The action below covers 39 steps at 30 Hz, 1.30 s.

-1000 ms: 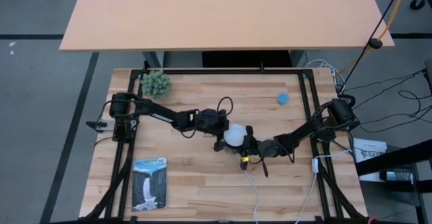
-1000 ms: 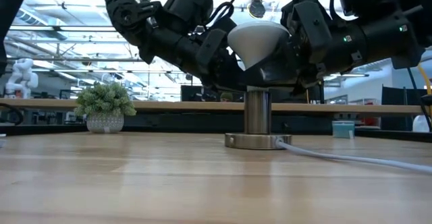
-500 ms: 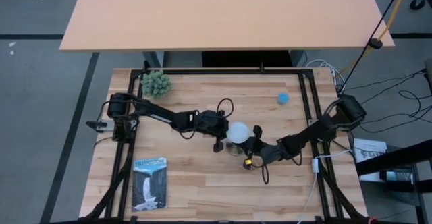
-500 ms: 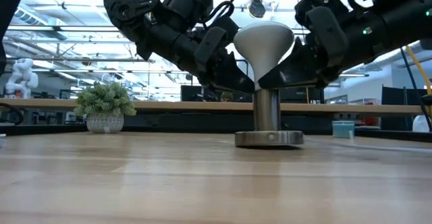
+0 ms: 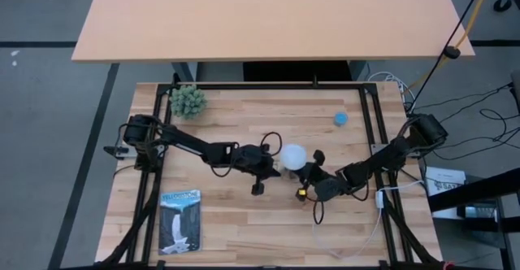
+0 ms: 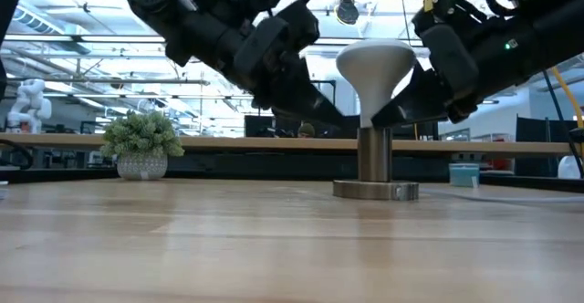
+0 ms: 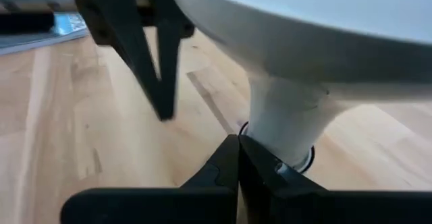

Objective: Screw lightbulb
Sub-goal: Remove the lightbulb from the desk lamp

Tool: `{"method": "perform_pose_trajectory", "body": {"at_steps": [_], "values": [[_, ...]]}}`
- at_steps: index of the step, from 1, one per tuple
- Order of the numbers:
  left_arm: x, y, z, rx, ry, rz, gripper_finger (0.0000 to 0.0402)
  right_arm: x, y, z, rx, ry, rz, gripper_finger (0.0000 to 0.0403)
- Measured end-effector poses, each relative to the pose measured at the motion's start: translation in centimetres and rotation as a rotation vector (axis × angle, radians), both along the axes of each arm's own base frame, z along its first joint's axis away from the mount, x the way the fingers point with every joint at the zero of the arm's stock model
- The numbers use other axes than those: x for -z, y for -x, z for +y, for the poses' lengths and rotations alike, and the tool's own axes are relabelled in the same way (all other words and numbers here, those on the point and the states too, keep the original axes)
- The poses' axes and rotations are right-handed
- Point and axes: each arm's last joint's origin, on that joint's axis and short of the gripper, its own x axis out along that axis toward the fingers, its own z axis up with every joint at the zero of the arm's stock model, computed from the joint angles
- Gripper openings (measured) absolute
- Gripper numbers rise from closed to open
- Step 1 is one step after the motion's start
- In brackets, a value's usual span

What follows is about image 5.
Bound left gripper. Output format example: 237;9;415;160
250;142;283;197

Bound black aluminium table frame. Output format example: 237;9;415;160
93;72;448;270

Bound tan wooden desk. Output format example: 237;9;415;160
71;0;476;85

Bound white flood lightbulb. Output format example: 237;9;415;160
279;142;309;172

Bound white cable bundle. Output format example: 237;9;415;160
367;71;416;105

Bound black floor cable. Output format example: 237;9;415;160
414;81;520;161

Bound camera cable loop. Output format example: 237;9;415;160
311;198;326;226
259;131;284;157

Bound green potted plant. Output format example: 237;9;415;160
168;83;208;121

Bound black cable with round clamp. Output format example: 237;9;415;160
407;0;488;115

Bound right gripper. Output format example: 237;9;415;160
294;150;331;202

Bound white lamp cord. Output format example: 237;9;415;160
310;216;346;259

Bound right camera cable loop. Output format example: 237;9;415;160
311;198;326;226

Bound white printed box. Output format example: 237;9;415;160
422;166;468;221

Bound black side table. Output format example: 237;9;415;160
426;168;520;270

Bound left camera cable loop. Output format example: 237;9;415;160
259;131;284;157

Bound white cable with inline switch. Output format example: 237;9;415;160
344;181;426;259

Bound Yellowstone waterfall postcard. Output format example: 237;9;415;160
157;189;203;256

